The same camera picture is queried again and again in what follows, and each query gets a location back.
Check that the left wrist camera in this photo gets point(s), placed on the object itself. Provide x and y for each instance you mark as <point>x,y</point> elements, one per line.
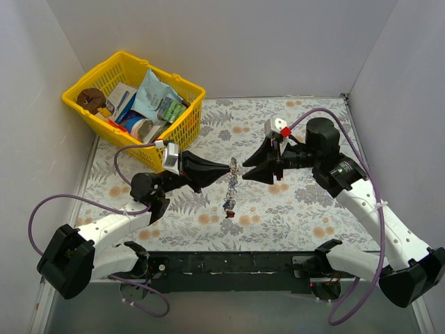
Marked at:
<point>171,158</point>

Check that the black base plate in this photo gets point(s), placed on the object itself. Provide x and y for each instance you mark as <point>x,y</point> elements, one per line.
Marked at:
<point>239,271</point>

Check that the aluminium frame rail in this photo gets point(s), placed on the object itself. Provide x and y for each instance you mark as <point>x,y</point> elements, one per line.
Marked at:
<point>218,292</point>

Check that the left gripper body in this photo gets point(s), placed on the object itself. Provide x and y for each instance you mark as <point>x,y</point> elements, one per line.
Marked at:
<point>188,170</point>

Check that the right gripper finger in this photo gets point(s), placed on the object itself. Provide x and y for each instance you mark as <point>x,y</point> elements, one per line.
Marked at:
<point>266,152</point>
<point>263,173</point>

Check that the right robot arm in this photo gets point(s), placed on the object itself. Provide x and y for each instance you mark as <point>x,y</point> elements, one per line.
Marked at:
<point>410,266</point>

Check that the green snack packet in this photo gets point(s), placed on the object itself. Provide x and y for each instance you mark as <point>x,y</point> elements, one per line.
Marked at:
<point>170,110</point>

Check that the floral patterned table mat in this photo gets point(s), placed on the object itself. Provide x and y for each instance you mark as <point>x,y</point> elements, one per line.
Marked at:
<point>294,214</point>

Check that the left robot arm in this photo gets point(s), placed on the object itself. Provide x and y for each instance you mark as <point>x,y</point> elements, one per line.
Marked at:
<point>77,256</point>

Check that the light blue chips bag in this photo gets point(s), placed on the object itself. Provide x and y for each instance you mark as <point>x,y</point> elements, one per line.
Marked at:
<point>150,95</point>

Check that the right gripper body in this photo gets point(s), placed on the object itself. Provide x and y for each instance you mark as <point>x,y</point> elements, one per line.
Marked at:
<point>277,163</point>

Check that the white blue box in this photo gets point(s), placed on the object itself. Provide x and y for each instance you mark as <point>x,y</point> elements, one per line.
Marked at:
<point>119,102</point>

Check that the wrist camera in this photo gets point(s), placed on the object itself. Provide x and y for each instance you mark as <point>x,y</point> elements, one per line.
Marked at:
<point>171,158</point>
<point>276,128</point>

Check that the grey brown pouch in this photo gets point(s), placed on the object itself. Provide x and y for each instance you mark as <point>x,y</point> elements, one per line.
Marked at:
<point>145,131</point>

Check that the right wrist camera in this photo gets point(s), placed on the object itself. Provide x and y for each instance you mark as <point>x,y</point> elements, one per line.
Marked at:
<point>276,128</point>

